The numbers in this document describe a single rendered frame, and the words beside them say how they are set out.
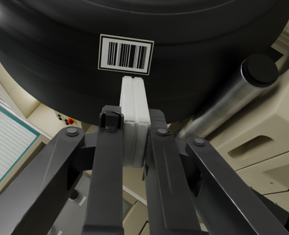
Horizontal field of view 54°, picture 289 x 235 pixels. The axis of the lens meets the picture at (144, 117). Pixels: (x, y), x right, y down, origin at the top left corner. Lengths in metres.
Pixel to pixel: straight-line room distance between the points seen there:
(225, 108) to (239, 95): 0.05
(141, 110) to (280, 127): 0.24
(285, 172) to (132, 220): 0.45
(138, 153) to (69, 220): 0.81
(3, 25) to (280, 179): 0.67
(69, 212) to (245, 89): 0.72
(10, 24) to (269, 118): 0.32
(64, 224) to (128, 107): 0.81
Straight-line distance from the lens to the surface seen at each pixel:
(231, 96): 0.40
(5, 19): 0.38
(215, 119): 0.46
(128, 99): 0.17
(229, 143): 0.46
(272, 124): 0.37
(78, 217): 0.95
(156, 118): 0.17
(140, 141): 0.15
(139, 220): 0.91
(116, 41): 0.33
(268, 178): 0.77
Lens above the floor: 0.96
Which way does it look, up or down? 4 degrees up
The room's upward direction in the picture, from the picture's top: 57 degrees counter-clockwise
